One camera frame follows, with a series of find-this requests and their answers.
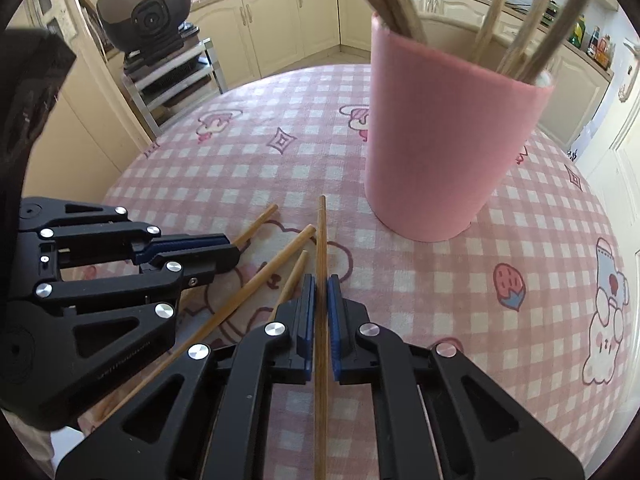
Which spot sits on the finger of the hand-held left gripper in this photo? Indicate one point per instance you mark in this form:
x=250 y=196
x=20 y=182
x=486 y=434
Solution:
x=190 y=244
x=200 y=272

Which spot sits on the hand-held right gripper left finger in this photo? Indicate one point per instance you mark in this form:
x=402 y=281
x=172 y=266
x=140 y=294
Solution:
x=307 y=320

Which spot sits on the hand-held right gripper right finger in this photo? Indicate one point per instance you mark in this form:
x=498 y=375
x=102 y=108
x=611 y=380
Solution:
x=334 y=325

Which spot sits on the single wooden chopstick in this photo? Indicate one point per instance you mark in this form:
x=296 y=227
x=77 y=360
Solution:
x=270 y=270
x=257 y=224
x=292 y=280
x=321 y=240

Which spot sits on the pink cup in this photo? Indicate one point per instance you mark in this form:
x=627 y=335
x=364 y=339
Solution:
x=440 y=150

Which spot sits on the pink checked cartoon tablecloth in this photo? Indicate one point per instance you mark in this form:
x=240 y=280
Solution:
x=425 y=310

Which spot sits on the metal shelf rack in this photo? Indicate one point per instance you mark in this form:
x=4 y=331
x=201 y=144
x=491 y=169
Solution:
x=170 y=85

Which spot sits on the dark brown rice cooker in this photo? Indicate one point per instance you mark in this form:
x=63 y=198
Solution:
x=145 y=15

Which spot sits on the cream lower kitchen cabinets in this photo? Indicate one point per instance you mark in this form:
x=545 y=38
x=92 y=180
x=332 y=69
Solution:
x=270 y=20

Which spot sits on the dark sauce bottle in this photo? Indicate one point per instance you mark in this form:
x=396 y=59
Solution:
x=593 y=42

